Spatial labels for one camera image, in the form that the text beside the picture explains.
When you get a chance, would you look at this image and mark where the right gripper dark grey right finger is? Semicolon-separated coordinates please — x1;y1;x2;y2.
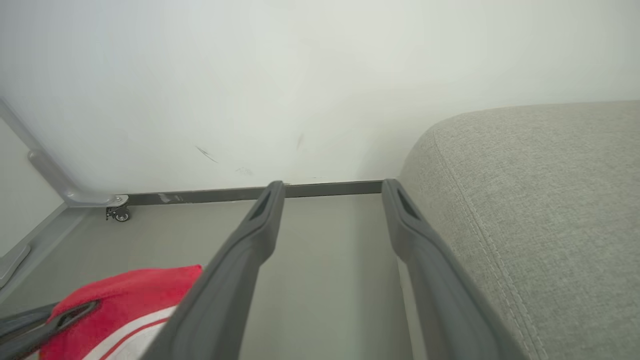
382;179;531;360

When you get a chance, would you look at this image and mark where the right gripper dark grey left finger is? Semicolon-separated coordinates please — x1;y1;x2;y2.
141;181;286;360

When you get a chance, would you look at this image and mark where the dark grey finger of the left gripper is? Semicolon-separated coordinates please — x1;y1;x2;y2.
0;306;56;335
0;300;99;360

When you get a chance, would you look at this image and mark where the red and white garment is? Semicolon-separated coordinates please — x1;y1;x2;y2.
25;265;203;360

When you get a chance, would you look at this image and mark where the grey fabric sofa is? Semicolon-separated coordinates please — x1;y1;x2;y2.
397;100;640;360

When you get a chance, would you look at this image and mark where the grey metal frame leg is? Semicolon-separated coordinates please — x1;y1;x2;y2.
0;97;130;208

